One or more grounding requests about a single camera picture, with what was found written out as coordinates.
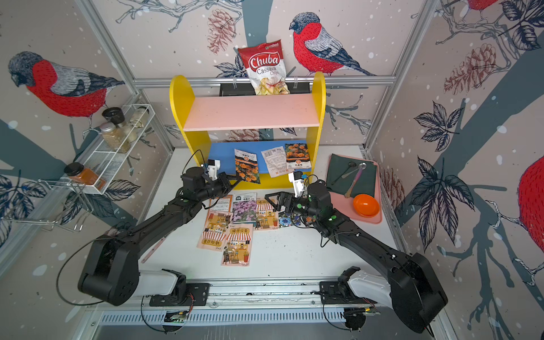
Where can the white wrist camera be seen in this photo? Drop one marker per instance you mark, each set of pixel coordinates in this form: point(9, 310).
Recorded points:
point(297, 178)
point(213, 167)

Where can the striped shop seed bag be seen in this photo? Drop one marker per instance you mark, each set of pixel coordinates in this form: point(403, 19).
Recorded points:
point(267, 217)

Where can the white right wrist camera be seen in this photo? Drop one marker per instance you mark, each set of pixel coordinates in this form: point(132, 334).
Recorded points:
point(297, 178)

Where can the pink shop seed bag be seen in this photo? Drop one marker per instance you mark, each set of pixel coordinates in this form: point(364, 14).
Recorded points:
point(237, 245)
point(215, 230)

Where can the dark metal spoon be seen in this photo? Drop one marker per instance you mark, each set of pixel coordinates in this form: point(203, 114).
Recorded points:
point(352, 165)

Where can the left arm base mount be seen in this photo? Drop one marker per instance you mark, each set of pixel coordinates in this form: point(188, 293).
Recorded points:
point(183, 293)

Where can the orange marigold bag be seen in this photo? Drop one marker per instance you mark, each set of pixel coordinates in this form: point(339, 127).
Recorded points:
point(297, 156)

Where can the metal wire hook rack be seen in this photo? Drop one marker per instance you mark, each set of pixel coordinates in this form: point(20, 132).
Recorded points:
point(65, 206)

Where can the red Chuba chips bag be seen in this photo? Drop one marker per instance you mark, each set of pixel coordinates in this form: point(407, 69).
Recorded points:
point(265, 68)

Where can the blue flower seed bag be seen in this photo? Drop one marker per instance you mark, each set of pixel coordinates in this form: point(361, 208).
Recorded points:
point(289, 220)

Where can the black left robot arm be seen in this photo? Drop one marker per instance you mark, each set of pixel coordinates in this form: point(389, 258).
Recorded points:
point(111, 272)

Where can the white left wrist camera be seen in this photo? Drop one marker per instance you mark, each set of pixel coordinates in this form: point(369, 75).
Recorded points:
point(213, 167)

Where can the silver fork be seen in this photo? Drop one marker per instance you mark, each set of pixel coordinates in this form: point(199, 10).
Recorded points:
point(152, 250)

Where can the purple flower seed bag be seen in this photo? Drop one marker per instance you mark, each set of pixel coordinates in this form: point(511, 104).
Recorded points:
point(244, 208)

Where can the black lid spice jar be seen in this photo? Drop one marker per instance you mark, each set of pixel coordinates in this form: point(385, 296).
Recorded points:
point(114, 115)

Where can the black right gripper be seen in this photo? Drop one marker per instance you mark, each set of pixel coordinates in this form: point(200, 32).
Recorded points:
point(282, 198)

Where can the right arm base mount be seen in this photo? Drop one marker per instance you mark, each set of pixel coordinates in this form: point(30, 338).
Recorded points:
point(338, 291)

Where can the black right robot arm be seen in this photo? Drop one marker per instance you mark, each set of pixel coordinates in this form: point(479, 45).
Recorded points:
point(416, 293)

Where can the black wall holder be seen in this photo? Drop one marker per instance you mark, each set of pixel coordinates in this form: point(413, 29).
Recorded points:
point(246, 89)

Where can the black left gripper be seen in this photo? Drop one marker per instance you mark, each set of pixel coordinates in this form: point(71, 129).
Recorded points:
point(224, 181)

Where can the orange bowl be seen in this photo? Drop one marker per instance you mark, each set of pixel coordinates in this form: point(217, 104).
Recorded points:
point(366, 205)

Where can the yellow shelf unit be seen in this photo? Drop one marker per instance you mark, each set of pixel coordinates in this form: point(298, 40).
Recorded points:
point(197, 117)

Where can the pale spice jar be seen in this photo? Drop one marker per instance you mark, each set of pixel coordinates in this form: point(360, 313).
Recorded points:
point(140, 117)

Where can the pink tray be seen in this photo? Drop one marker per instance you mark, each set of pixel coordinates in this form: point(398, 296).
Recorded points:
point(345, 205)

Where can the silver lid spice jar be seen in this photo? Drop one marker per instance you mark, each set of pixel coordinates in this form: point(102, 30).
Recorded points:
point(114, 138)

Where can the white text seed bag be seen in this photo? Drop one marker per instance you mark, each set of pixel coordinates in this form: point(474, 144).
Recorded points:
point(276, 162)

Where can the pink handled spoon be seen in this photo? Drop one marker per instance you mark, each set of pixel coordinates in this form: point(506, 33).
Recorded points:
point(361, 168)

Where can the dark marigold seed bag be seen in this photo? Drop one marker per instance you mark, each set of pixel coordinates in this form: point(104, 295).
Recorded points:
point(246, 166)

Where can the orange spice jar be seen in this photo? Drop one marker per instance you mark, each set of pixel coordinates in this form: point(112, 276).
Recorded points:
point(83, 175)

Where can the white orange seed bag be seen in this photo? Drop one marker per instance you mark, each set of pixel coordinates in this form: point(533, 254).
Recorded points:
point(221, 204)

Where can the dark green cloth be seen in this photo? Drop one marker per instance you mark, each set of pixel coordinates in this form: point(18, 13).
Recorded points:
point(366, 183)

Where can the white wire spice rack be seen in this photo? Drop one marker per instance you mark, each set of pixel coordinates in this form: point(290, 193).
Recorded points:
point(107, 163)

